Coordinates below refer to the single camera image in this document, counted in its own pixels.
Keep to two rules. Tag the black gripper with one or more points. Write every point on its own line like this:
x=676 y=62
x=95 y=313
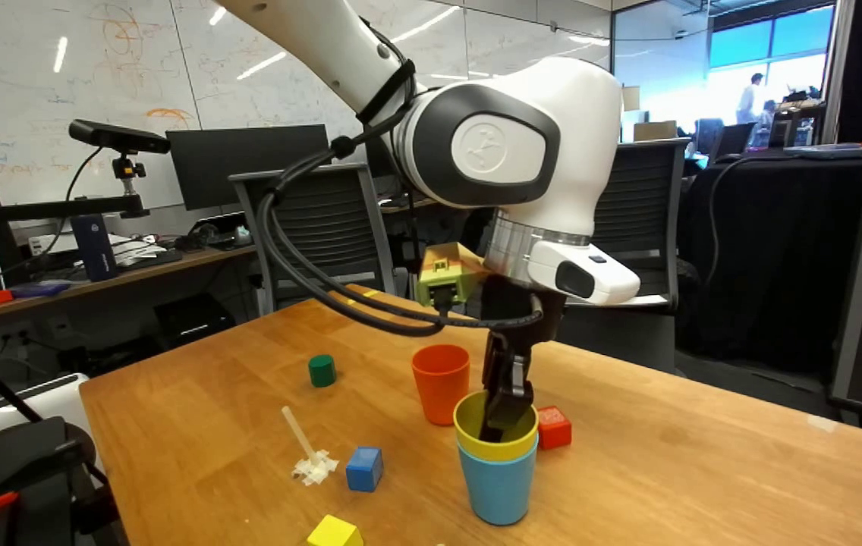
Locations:
x=518 y=320

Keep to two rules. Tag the yellow plastic cup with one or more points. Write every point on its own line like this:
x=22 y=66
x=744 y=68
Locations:
x=518 y=440

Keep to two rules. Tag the blue plastic cup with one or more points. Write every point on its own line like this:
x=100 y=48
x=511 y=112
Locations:
x=499 y=489

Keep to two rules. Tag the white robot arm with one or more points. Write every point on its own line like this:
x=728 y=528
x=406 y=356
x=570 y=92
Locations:
x=528 y=148

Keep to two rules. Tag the orange plastic cup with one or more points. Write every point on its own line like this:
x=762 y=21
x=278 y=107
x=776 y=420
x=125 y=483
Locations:
x=440 y=379

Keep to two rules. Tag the red cube block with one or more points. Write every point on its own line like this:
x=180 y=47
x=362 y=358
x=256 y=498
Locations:
x=554 y=429

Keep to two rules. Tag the blue cube block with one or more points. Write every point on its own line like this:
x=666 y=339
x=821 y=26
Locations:
x=365 y=467

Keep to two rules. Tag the green cylinder block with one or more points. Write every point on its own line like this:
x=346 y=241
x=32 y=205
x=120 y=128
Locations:
x=323 y=372

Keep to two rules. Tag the white stick tool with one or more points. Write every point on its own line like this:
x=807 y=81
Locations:
x=314 y=464

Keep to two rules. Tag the grey office chair right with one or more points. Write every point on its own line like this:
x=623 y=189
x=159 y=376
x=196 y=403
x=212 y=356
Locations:
x=636 y=223

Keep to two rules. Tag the yellow cube block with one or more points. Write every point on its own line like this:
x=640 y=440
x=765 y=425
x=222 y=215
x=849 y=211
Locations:
x=335 y=532

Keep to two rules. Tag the grey mesh office chair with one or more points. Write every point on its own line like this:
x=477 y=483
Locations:
x=331 y=218

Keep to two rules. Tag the black computer monitor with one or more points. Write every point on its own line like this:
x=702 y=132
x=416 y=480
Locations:
x=204 y=159

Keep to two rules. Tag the black clamp stand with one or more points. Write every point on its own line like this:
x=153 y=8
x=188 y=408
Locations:
x=53 y=489

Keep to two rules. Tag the yellow green wrist camera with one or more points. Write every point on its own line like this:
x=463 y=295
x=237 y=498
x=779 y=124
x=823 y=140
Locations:
x=451 y=265

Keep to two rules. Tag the black camera on tripod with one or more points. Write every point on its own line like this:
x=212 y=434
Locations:
x=118 y=137

